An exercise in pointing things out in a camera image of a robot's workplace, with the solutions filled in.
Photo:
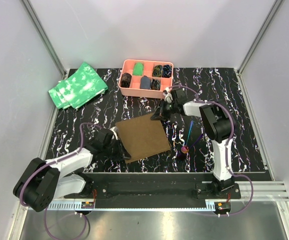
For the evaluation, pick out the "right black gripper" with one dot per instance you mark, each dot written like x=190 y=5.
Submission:
x=156 y=116

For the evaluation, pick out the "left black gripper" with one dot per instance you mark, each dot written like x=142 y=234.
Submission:
x=122 y=153

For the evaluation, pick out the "brown cloth napkin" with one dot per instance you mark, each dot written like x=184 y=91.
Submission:
x=142 y=137

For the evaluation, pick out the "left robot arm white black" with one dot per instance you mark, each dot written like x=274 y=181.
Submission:
x=46 y=180

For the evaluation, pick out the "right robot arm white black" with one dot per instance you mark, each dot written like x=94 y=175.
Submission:
x=218 y=125

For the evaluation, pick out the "black patterned rolled cloth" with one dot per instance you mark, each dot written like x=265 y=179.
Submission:
x=155 y=85

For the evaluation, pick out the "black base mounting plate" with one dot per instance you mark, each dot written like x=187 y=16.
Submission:
x=157 y=191

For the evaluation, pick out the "blue grey rolled cloth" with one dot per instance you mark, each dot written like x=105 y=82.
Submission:
x=145 y=83

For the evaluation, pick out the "pink compartment tray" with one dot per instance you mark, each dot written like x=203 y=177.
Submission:
x=134 y=89

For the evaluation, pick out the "black multicolour rolled cloth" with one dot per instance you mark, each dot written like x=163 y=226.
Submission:
x=157 y=71

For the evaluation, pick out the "black blue rolled cloth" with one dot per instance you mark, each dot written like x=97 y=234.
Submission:
x=167 y=71

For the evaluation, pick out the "dark brown rolled cloth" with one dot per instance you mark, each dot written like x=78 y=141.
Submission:
x=125 y=80

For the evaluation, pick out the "black marble pattern mat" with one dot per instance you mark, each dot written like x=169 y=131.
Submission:
x=204 y=83

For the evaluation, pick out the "green rolled cloth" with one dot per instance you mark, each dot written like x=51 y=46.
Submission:
x=138 y=69

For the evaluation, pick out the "green white patterned cloth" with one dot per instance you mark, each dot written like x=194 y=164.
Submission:
x=75 y=91

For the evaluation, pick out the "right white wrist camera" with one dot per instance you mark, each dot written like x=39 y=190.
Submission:
x=167 y=95

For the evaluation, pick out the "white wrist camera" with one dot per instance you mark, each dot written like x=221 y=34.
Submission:
x=115 y=132
x=167 y=95

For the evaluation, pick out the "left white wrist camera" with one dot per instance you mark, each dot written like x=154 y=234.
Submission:
x=115 y=132

